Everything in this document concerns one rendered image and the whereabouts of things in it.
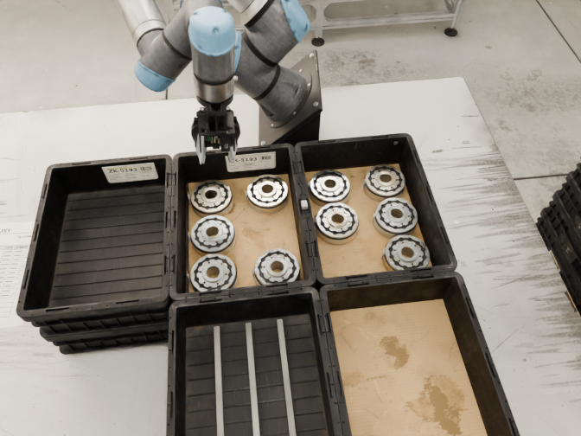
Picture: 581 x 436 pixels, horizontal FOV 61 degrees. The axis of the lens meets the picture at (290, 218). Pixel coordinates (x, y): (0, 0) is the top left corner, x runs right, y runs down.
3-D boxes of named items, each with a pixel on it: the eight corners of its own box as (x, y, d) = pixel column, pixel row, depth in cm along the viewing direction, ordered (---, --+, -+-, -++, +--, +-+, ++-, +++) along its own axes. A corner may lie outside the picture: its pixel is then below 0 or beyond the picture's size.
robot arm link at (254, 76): (245, 81, 139) (207, 53, 131) (277, 48, 133) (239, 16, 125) (249, 106, 131) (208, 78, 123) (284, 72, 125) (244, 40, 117)
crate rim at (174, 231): (174, 159, 122) (172, 152, 120) (293, 149, 124) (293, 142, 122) (171, 306, 99) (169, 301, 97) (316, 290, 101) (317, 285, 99)
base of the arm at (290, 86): (265, 100, 146) (240, 81, 141) (302, 66, 140) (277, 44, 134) (272, 131, 137) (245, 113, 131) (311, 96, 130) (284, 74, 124)
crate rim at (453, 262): (293, 149, 124) (293, 142, 122) (408, 138, 126) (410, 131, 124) (316, 290, 101) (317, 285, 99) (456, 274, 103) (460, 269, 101)
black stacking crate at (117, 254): (66, 195, 128) (48, 166, 118) (180, 184, 130) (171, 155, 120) (40, 340, 105) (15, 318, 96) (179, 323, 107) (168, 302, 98)
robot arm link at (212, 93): (192, 60, 91) (236, 59, 92) (194, 80, 95) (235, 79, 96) (193, 86, 87) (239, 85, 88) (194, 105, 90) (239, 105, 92)
